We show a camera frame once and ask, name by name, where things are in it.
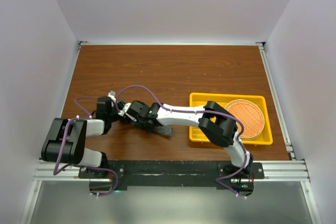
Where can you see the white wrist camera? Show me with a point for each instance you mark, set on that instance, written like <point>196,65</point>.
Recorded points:
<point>124,112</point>
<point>112,95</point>

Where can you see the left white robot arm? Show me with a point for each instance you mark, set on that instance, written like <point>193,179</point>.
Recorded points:
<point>65,141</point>

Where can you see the aluminium frame rail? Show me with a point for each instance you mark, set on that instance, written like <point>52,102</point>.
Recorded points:
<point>274,171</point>

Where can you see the round woven orange plate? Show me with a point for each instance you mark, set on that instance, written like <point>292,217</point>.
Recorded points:
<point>250,115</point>

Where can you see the grey cloth napkin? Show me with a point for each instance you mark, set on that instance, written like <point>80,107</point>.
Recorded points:
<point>165,131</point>

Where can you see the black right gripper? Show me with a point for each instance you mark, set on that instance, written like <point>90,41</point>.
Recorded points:
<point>138,123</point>

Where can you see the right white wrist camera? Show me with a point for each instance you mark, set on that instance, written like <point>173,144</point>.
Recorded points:
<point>124,112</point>

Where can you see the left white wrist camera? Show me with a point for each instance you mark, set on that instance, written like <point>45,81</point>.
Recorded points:
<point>112,95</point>

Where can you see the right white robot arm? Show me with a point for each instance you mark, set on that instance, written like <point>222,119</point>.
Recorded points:
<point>219,126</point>

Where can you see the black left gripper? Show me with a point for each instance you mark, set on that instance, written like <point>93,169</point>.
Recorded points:
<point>119,104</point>

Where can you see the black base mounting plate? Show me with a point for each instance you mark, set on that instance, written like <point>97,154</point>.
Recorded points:
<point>173,174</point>

